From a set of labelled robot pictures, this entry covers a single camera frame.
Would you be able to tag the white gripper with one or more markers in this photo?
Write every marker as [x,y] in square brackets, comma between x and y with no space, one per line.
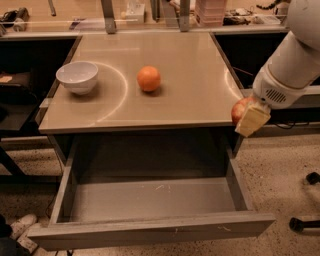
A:
[271,87]

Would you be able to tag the red apple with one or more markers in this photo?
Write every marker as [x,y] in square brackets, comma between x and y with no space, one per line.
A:
[239,108]

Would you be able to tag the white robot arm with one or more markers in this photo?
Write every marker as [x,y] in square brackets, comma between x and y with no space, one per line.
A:
[285,76]

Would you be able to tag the grey cabinet with beige top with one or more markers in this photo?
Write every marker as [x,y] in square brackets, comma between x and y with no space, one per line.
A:
[196,90]

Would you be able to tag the open grey top drawer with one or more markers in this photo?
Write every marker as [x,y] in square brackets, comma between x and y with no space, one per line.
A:
[130,189]

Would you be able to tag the pink stacked trays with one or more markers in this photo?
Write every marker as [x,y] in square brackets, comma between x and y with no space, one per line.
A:
[210,13]

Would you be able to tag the orange fruit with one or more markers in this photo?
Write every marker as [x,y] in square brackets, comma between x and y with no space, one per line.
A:
[148,78]

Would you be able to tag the black chair base wheel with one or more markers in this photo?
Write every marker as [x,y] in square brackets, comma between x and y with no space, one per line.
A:
[298,225]

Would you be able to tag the white box on back bench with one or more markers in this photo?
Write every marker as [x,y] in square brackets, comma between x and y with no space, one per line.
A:
[134,13]

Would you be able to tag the white bowl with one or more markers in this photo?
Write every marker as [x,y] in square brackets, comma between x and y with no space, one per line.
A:
[78,77]

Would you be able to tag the black device on back bench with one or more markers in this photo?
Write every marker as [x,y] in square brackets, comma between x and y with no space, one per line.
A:
[15,19]

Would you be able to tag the white shoe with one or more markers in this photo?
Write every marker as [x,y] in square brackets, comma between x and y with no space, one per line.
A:
[20,229]

